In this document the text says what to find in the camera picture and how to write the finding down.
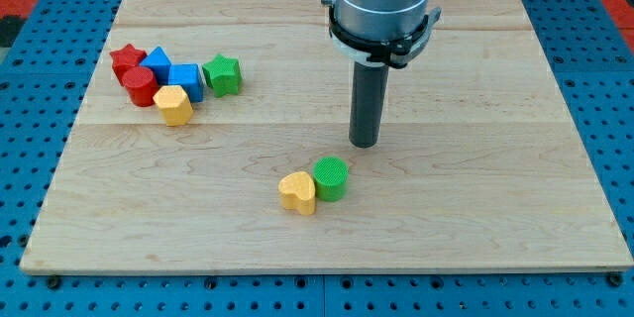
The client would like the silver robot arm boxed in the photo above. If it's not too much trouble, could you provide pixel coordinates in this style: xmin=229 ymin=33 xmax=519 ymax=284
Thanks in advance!
xmin=321 ymin=0 xmax=442 ymax=69

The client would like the green star block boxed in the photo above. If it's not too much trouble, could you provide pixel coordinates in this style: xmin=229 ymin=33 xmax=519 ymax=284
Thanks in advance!
xmin=202 ymin=54 xmax=242 ymax=98

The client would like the red star block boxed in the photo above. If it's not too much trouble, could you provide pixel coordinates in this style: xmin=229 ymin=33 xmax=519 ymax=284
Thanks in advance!
xmin=109 ymin=44 xmax=147 ymax=85

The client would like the green cylinder block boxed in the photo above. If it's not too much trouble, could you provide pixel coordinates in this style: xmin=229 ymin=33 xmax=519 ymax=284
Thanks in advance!
xmin=313 ymin=157 xmax=349 ymax=202

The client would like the yellow heart block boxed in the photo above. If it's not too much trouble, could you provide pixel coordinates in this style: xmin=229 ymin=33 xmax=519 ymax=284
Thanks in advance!
xmin=278 ymin=171 xmax=316 ymax=216

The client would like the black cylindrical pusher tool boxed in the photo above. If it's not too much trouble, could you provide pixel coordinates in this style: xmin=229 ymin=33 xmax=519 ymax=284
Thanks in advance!
xmin=349 ymin=62 xmax=388 ymax=148

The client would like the blue cube block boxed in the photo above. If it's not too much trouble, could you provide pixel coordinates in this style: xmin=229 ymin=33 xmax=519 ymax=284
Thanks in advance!
xmin=167 ymin=63 xmax=204 ymax=103

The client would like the yellow hexagon block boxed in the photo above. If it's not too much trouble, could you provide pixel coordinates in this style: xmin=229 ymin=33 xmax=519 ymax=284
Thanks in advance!
xmin=153 ymin=85 xmax=193 ymax=126

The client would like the wooden board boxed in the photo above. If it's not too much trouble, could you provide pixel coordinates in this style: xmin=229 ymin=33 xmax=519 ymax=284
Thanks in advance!
xmin=21 ymin=0 xmax=633 ymax=275

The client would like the blue triangle block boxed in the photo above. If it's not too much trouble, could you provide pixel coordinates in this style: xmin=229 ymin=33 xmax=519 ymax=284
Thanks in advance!
xmin=140 ymin=47 xmax=171 ymax=85

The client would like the red cylinder block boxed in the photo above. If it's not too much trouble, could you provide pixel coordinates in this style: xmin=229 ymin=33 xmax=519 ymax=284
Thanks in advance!
xmin=122 ymin=66 xmax=159 ymax=107

